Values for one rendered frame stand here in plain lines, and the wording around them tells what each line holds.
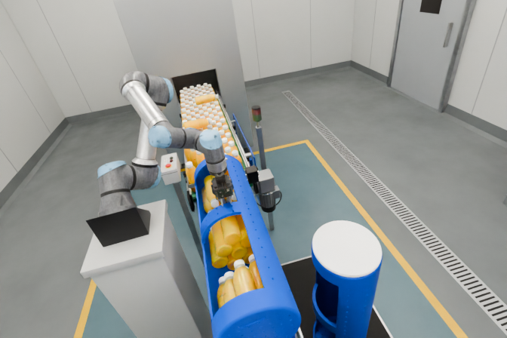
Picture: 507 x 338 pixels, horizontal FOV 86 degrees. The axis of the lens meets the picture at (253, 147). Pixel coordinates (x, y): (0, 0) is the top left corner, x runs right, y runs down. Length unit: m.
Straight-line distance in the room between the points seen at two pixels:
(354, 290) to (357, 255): 0.14
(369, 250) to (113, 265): 1.03
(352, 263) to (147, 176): 0.96
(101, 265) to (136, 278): 0.16
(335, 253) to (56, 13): 5.55
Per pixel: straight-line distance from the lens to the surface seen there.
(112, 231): 1.31
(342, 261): 1.23
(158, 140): 0.96
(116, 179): 1.30
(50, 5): 5.95
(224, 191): 1.07
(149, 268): 1.34
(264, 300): 0.92
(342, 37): 6.47
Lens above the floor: 2.04
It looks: 32 degrees down
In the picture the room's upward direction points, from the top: 9 degrees counter-clockwise
